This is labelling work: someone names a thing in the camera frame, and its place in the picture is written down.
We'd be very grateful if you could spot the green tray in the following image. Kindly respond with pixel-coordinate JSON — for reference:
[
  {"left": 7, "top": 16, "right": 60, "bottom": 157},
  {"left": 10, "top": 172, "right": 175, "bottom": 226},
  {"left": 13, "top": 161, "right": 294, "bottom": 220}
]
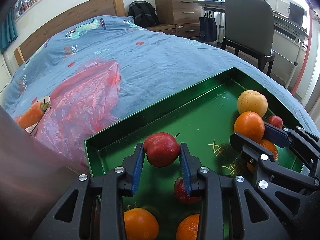
[{"left": 84, "top": 66, "right": 308, "bottom": 240}]

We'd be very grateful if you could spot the carrot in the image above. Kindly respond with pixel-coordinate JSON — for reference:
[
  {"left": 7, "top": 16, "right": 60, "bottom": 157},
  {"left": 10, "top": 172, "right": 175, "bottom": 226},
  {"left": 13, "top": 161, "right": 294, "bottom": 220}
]
[{"left": 16, "top": 102, "right": 52, "bottom": 129}]

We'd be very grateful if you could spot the wooden headboard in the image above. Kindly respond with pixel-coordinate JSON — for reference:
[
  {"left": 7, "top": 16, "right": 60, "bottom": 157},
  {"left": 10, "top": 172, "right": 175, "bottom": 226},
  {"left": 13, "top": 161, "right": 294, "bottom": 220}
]
[{"left": 13, "top": 0, "right": 127, "bottom": 67}]

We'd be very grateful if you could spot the dark tote bag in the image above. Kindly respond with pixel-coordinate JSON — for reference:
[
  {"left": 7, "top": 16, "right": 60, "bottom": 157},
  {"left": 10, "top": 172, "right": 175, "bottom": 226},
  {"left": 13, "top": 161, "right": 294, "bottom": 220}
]
[{"left": 199, "top": 10, "right": 218, "bottom": 43}]

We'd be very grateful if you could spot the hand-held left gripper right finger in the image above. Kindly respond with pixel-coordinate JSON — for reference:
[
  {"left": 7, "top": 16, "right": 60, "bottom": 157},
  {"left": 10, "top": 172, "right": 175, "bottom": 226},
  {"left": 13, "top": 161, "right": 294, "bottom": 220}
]
[{"left": 179, "top": 142, "right": 285, "bottom": 240}]

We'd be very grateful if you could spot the teal curtain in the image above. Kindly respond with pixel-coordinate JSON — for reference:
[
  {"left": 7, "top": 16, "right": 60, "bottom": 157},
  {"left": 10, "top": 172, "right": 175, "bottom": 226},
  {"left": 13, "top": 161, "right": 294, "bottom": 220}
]
[{"left": 0, "top": 7, "right": 18, "bottom": 53}]

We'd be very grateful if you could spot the large orange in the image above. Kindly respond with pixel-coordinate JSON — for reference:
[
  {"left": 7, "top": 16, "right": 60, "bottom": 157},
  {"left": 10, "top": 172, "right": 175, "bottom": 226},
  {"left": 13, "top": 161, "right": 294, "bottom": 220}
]
[
  {"left": 124, "top": 207, "right": 160, "bottom": 240},
  {"left": 176, "top": 214, "right": 200, "bottom": 240},
  {"left": 234, "top": 111, "right": 265, "bottom": 143}
]

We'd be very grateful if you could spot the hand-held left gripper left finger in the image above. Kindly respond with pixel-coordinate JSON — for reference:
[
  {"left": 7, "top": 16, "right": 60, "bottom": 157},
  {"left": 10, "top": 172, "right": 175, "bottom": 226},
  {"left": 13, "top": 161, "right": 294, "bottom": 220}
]
[{"left": 31, "top": 142, "right": 145, "bottom": 240}]

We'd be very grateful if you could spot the pink plastic sheet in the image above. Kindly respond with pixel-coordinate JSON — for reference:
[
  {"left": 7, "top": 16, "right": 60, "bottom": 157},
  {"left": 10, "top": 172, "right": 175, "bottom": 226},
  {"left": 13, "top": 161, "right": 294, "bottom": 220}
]
[{"left": 14, "top": 57, "right": 123, "bottom": 173}]

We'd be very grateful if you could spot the black backpack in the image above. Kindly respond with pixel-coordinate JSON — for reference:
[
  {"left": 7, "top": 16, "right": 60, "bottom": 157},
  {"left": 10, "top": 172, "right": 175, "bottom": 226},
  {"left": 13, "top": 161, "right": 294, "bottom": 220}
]
[{"left": 127, "top": 1, "right": 160, "bottom": 28}]

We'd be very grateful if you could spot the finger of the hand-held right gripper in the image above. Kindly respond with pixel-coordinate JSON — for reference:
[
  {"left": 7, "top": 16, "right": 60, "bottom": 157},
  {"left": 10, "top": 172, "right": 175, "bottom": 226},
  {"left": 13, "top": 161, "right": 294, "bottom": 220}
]
[
  {"left": 229, "top": 132, "right": 320, "bottom": 205},
  {"left": 264, "top": 124, "right": 320, "bottom": 173}
]

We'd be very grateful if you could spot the black box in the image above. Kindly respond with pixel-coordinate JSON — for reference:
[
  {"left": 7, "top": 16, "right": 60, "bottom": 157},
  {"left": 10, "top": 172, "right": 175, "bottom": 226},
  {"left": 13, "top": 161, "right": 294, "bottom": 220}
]
[{"left": 289, "top": 2, "right": 305, "bottom": 29}]

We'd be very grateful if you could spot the copper and black kettle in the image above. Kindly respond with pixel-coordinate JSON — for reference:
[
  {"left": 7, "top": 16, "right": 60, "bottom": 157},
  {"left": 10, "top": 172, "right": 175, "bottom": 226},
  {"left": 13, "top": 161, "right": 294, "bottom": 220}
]
[{"left": 0, "top": 105, "right": 90, "bottom": 240}]

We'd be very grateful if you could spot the grey chair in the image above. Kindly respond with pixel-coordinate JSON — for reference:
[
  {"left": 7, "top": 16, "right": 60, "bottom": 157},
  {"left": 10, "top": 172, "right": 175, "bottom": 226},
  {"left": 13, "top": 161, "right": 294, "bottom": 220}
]
[{"left": 220, "top": 0, "right": 275, "bottom": 75}]

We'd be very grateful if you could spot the wooden drawer cabinet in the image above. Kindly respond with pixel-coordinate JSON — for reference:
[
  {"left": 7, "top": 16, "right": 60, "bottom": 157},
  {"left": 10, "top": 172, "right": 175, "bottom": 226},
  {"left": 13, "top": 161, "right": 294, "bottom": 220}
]
[{"left": 146, "top": 0, "right": 208, "bottom": 39}]

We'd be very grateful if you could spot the small mandarin orange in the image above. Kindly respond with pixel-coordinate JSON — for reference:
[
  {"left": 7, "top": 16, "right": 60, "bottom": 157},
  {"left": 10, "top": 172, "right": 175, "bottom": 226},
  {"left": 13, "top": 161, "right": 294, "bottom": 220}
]
[{"left": 246, "top": 139, "right": 278, "bottom": 174}]

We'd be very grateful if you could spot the white box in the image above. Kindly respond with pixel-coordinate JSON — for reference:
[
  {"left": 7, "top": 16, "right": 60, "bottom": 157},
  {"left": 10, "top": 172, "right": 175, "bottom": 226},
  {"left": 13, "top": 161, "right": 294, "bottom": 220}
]
[{"left": 265, "top": 0, "right": 290, "bottom": 13}]

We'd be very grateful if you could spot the yellow round pear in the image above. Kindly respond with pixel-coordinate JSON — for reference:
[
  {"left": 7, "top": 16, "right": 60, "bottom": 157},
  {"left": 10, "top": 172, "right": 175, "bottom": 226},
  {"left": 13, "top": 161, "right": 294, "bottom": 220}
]
[{"left": 237, "top": 90, "right": 268, "bottom": 117}]

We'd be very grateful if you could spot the small red apple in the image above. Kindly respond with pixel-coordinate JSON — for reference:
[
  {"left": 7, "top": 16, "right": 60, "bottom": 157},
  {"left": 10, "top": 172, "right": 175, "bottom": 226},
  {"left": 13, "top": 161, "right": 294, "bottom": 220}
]
[
  {"left": 143, "top": 132, "right": 181, "bottom": 168},
  {"left": 174, "top": 177, "right": 202, "bottom": 204},
  {"left": 267, "top": 115, "right": 284, "bottom": 128}
]

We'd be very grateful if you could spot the white oval plate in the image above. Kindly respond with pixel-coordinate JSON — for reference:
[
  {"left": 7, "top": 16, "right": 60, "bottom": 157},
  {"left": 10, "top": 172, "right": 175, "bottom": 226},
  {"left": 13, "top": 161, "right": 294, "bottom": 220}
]
[{"left": 25, "top": 122, "right": 39, "bottom": 133}]

